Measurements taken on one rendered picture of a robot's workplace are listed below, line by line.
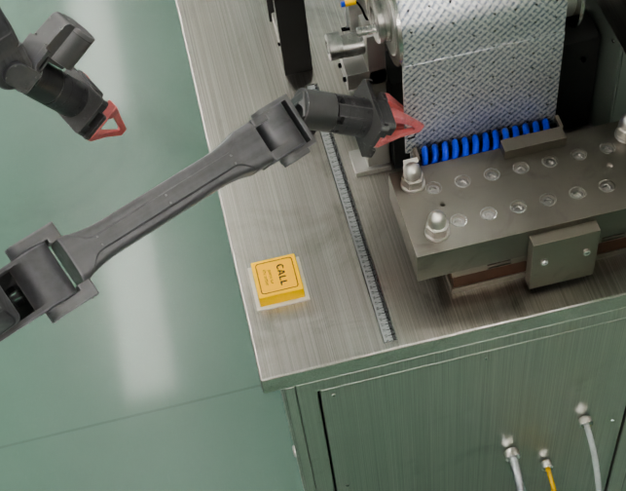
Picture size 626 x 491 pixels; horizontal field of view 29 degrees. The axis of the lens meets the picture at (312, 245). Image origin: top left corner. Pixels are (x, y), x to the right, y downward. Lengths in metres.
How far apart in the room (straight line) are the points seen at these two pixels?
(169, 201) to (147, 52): 1.99
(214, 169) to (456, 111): 0.40
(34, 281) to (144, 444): 1.30
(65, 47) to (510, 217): 0.68
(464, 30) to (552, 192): 0.28
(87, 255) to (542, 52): 0.70
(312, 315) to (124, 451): 1.06
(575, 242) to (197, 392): 1.30
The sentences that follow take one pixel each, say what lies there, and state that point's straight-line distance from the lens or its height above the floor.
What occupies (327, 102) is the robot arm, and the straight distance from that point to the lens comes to 1.68.
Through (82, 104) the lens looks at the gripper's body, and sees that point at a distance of 1.82.
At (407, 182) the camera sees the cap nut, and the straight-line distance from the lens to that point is 1.75.
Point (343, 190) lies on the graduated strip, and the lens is 1.93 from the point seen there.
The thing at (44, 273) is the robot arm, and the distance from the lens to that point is 1.51.
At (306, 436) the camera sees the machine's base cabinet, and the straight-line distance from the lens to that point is 1.93.
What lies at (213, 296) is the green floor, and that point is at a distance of 2.94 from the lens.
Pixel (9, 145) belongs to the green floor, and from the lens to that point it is 3.40.
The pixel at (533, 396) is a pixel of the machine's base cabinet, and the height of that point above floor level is 0.64.
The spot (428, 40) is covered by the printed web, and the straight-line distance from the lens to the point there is 1.66.
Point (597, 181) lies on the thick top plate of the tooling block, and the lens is 1.78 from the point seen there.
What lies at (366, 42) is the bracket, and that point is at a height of 1.20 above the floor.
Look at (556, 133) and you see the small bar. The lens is 1.81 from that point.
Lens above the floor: 2.41
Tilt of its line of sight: 54 degrees down
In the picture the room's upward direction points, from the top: 9 degrees counter-clockwise
